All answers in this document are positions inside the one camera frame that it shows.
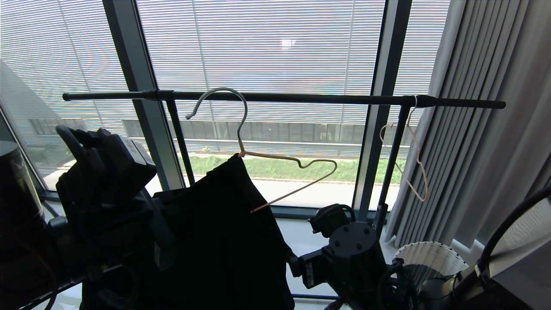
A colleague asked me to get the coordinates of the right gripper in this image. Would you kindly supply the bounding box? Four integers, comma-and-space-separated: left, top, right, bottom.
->
288, 248, 334, 289

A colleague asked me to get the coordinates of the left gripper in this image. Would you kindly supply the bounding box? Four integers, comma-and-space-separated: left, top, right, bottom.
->
58, 181, 177, 272

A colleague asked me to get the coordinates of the black garment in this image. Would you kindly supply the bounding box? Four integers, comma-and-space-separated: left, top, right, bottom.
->
142, 154, 295, 310

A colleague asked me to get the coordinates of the pink clothes hanger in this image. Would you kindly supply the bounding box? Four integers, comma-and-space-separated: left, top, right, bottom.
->
380, 108, 429, 202
186, 87, 337, 214

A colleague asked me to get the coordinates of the white laundry basket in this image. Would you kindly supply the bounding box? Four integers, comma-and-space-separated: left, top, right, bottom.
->
394, 241, 470, 310

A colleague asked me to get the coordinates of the black clothes rack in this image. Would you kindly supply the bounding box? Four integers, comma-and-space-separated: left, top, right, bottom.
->
62, 89, 506, 301

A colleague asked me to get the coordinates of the window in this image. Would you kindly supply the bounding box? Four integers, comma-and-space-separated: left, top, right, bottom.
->
0, 0, 450, 221

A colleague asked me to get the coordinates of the beige curtain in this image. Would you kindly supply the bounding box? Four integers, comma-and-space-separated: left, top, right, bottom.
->
384, 0, 551, 250

